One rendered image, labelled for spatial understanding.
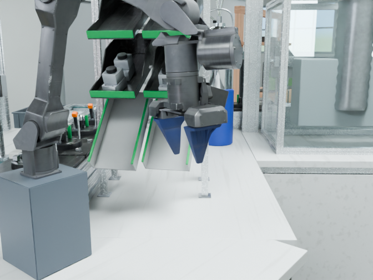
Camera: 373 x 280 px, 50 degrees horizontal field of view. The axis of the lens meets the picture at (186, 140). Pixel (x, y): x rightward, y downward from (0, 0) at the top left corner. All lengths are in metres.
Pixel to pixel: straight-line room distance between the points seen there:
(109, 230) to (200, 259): 0.27
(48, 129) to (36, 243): 0.23
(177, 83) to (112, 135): 0.58
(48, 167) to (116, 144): 0.35
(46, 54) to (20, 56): 4.96
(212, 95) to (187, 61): 0.08
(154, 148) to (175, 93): 0.51
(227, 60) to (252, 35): 1.62
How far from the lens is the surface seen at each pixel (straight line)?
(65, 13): 0.83
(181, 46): 0.68
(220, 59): 0.66
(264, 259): 0.96
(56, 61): 0.84
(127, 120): 1.24
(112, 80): 1.13
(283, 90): 1.81
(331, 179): 1.84
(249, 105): 2.30
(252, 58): 2.28
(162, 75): 1.11
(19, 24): 5.82
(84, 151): 1.47
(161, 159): 1.16
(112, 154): 1.19
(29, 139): 0.87
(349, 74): 1.88
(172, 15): 0.68
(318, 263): 1.99
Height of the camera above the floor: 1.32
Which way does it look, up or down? 13 degrees down
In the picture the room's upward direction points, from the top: straight up
